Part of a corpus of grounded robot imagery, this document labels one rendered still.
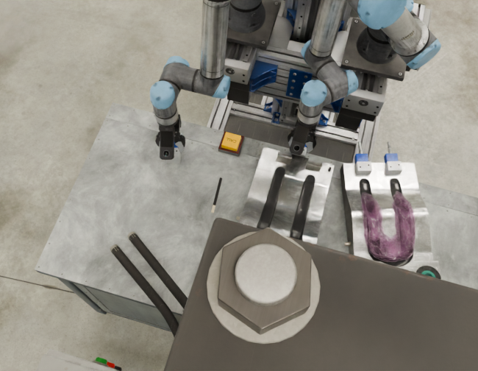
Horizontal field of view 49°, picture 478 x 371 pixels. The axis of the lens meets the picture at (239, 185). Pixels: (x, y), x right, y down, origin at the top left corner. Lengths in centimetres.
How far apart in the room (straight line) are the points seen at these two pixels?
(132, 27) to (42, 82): 64
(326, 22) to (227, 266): 119
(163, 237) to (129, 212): 16
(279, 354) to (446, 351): 16
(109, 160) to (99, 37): 153
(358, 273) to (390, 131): 254
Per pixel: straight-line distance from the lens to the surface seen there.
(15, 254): 286
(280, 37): 209
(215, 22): 153
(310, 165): 189
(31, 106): 323
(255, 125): 272
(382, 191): 191
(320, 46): 169
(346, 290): 55
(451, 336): 57
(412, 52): 174
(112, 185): 195
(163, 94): 163
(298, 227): 174
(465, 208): 205
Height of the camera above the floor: 253
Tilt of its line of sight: 65 degrees down
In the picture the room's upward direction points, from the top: 2 degrees clockwise
